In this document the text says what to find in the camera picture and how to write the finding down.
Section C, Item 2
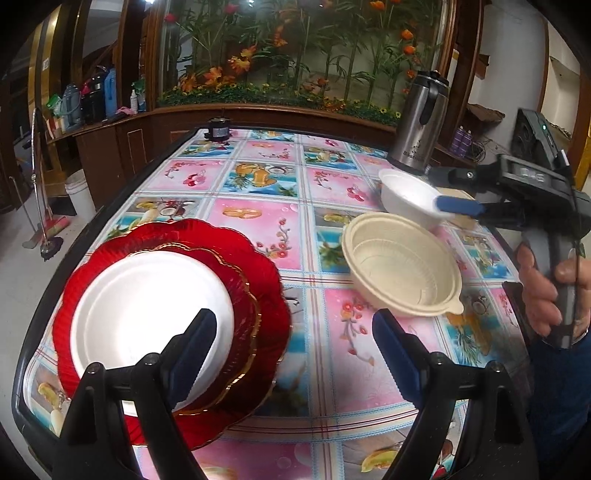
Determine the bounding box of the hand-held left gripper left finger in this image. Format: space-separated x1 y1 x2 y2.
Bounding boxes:
53 308 218 480

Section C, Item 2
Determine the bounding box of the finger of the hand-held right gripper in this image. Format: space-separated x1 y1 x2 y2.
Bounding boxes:
424 164 503 190
434 195 526 228

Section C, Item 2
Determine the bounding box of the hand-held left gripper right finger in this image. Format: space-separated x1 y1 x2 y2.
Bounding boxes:
372 308 539 480

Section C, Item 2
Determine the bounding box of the white foam bowl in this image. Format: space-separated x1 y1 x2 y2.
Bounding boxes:
379 168 456 232

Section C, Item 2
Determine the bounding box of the small red gold-rimmed plate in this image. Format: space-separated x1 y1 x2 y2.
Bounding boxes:
131 242 264 416

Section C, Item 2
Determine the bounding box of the white plate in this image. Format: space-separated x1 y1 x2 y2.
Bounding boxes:
70 251 235 418

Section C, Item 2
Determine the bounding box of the beige plastic bowl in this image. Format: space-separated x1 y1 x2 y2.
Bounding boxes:
342 212 464 318

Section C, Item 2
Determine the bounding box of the large red scalloped plate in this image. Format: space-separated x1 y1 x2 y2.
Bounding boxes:
52 218 293 451

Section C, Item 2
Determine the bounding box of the person's right forearm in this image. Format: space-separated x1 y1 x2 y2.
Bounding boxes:
526 323 591 464

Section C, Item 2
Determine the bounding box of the person's right hand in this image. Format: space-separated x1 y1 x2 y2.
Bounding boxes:
515 244 589 339

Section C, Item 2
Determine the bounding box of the stainless steel kettle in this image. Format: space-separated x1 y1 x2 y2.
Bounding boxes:
388 69 451 174

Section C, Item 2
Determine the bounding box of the brown cardboard piece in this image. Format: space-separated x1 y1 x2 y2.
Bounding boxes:
466 104 504 123

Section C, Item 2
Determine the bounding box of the fruit print tablecloth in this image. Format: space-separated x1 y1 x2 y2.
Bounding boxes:
23 129 532 480

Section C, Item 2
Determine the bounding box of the mop and broom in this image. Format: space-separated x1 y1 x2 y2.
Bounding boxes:
30 107 64 262

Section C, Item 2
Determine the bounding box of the red broom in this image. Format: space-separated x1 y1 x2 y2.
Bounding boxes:
39 203 71 237

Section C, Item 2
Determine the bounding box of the grey dustpan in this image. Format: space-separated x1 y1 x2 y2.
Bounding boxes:
11 178 45 250

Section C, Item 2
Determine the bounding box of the white bucket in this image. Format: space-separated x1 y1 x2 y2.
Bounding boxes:
65 169 97 218

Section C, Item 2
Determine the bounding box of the small black device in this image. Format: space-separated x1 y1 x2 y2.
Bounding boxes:
204 117 233 142

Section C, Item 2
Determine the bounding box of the black thermos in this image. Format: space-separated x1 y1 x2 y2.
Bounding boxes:
81 76 107 125

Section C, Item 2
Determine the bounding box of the grey blue water jug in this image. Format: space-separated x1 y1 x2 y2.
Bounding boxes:
60 83 84 132

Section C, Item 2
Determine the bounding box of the blue thermos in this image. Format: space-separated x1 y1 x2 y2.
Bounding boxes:
104 67 119 119

